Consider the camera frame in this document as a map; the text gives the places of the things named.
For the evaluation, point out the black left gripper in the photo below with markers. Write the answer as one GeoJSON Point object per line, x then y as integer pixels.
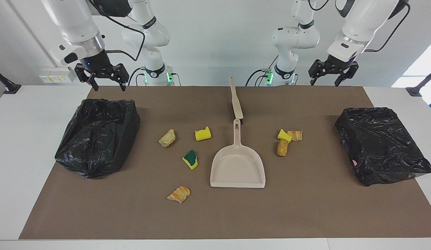
{"type": "Point", "coordinates": [339, 63]}

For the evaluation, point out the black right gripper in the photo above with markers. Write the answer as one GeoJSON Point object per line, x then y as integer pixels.
{"type": "Point", "coordinates": [95, 62]}

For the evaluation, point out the pale striped croissant piece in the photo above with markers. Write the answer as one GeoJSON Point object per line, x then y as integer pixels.
{"type": "Point", "coordinates": [296, 135]}

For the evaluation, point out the yellow sponge wedge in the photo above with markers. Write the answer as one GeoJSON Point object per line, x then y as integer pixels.
{"type": "Point", "coordinates": [283, 135]}

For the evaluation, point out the pale bread chunk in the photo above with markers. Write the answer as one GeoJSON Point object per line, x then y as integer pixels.
{"type": "Point", "coordinates": [167, 138]}

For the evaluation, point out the brown bread roll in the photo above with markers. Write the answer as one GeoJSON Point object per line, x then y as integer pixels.
{"type": "Point", "coordinates": [282, 148]}

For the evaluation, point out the beige brush black bristles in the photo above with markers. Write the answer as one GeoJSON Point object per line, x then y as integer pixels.
{"type": "Point", "coordinates": [237, 107]}

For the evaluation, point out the yellow sponge block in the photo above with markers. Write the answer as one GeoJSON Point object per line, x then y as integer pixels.
{"type": "Point", "coordinates": [202, 134]}

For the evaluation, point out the green and yellow sponge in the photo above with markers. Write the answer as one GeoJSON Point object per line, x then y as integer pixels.
{"type": "Point", "coordinates": [190, 159]}

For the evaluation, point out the beige plastic dustpan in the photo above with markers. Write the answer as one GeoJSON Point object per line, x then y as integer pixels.
{"type": "Point", "coordinates": [236, 170]}

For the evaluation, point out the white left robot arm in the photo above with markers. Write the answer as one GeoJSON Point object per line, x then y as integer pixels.
{"type": "Point", "coordinates": [358, 24]}

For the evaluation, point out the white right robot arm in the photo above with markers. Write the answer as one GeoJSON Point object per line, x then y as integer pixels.
{"type": "Point", "coordinates": [76, 21]}

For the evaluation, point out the black bag lined open bin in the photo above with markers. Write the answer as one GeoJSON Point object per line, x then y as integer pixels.
{"type": "Point", "coordinates": [94, 146]}

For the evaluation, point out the black clamp stand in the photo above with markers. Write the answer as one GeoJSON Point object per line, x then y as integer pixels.
{"type": "Point", "coordinates": [419, 88]}
{"type": "Point", "coordinates": [8, 86]}

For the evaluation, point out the black bag covered box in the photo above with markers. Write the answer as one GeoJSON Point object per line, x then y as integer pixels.
{"type": "Point", "coordinates": [379, 146]}

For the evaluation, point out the orange striped croissant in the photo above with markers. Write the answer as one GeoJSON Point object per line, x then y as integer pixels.
{"type": "Point", "coordinates": [179, 194]}

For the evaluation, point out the brown table mat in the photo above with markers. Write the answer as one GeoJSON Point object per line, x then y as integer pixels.
{"type": "Point", "coordinates": [288, 208]}

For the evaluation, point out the white wall socket box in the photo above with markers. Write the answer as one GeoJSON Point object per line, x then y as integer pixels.
{"type": "Point", "coordinates": [50, 74]}

